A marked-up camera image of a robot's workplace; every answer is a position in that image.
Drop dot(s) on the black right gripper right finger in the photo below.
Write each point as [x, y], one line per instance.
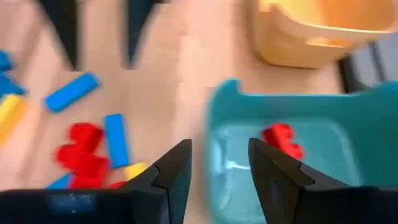
[286, 193]

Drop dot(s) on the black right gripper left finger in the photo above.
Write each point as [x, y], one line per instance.
[155, 199]

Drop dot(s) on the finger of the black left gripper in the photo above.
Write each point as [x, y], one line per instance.
[138, 21]
[65, 25]

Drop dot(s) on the yellow wooden plank block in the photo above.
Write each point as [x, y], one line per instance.
[136, 170]
[11, 118]

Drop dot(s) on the red plastic stud block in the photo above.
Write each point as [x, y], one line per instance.
[117, 185]
[283, 140]
[84, 168]
[85, 135]

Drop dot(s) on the blue wooden plank block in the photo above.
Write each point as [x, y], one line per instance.
[4, 60]
[60, 183]
[71, 91]
[116, 140]
[9, 85]

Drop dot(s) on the teal plastic bin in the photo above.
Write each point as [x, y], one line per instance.
[311, 105]

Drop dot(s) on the yellow plastic bin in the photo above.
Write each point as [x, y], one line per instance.
[295, 46]

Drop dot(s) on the black metal table frame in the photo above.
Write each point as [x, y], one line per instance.
[357, 68]

